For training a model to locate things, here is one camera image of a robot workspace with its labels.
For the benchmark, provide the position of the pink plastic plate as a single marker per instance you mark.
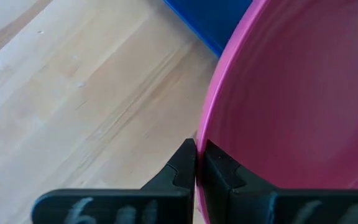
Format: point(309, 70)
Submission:
point(291, 109)

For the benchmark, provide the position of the blue plastic tray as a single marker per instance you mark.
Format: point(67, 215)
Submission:
point(210, 21)

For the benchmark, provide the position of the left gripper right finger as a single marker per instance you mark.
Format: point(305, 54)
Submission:
point(244, 208)

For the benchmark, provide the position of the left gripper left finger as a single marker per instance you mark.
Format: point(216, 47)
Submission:
point(166, 205)

